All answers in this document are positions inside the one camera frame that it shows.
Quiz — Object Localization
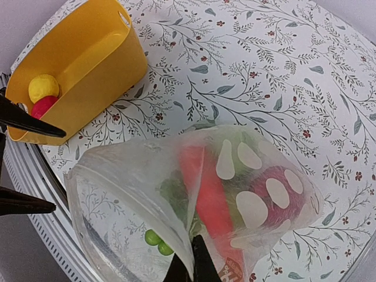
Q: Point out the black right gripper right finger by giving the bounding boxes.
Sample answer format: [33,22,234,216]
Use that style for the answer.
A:
[166,235,220,282]

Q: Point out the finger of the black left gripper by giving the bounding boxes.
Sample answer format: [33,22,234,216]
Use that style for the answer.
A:
[1,96,66,138]

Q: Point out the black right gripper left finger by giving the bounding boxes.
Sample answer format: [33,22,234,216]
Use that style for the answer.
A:
[1,187,56,216]

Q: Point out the red toy apple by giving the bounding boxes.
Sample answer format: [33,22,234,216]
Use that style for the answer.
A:
[31,96,58,119]

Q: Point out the green toy grapes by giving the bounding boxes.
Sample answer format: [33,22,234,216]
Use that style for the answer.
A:
[145,229,174,256]

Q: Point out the orange toy carrot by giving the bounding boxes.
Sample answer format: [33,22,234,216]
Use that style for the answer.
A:
[179,146,243,267]

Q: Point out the green toy broccoli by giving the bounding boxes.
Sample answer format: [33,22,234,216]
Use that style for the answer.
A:
[159,172,189,227]

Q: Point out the clear zip top bag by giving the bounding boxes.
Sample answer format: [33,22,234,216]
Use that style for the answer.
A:
[64,125,324,281]

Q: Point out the red toy tomato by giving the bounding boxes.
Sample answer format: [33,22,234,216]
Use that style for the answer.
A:
[250,166,305,227]

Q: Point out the yellow toy lemon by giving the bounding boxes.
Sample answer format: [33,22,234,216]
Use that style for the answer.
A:
[28,74,60,104]

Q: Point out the yellow plastic basket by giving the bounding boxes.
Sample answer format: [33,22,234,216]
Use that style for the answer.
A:
[6,1,147,137]

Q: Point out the floral tablecloth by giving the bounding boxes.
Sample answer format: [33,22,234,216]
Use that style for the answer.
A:
[8,1,375,281]

